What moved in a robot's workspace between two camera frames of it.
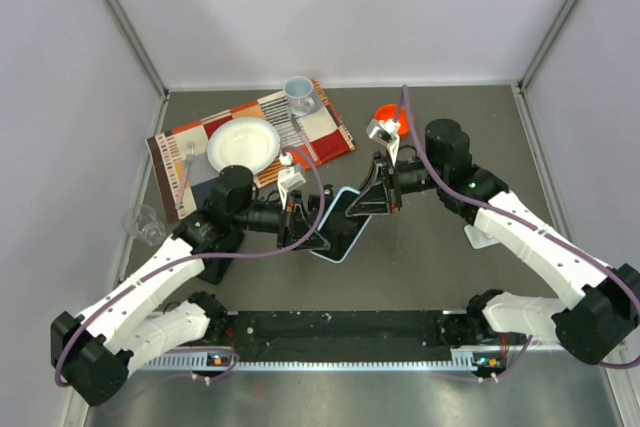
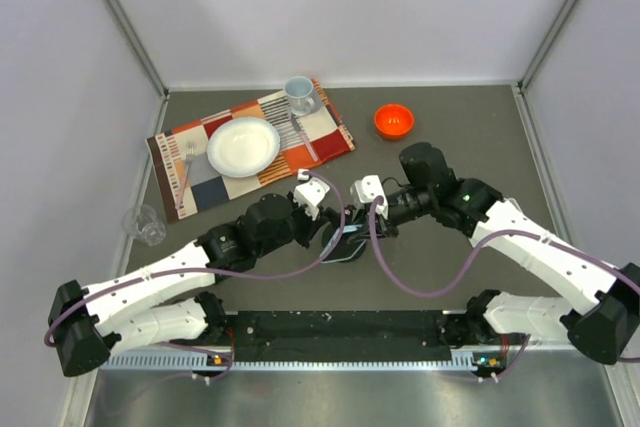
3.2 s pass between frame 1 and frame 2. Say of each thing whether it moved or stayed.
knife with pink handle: stayed
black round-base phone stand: moved
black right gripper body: moved
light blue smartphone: moved
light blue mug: stayed
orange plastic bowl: stayed
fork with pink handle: stayed
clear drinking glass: stayed
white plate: stayed
